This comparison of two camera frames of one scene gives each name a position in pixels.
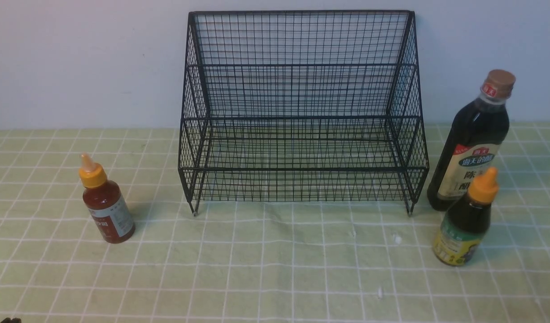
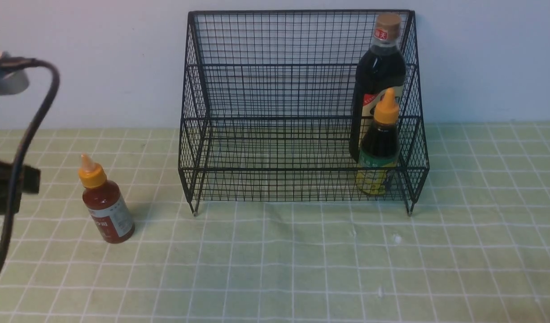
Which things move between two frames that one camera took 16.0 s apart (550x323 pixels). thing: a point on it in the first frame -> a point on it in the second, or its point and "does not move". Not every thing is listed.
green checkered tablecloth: [257, 261] does not move
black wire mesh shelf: [302, 106] does not move
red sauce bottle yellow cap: [106, 203] does not move
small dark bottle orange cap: [465, 226] -> [380, 148]
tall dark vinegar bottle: [475, 142] -> [381, 66]
